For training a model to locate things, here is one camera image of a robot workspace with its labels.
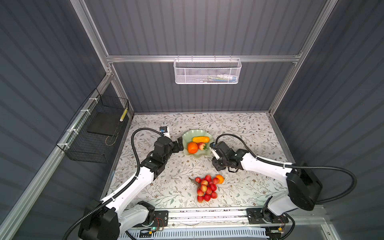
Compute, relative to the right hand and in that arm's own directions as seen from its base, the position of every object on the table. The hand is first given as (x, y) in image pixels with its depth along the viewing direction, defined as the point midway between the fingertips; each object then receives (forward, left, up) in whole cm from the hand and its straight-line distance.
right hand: (217, 162), depth 87 cm
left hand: (+7, +24, +14) cm, 29 cm away
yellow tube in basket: (+14, +53, +23) cm, 59 cm away
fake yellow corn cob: (+18, +10, -1) cm, 20 cm away
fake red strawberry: (+12, +10, -1) cm, 15 cm away
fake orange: (+10, +15, 0) cm, 18 cm away
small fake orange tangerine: (-8, -1, -2) cm, 9 cm away
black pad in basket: (+10, +58, +25) cm, 64 cm away
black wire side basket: (-4, +65, +27) cm, 70 cm away
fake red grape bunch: (-15, +7, +2) cm, 17 cm away
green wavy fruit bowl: (+19, +19, -1) cm, 27 cm away
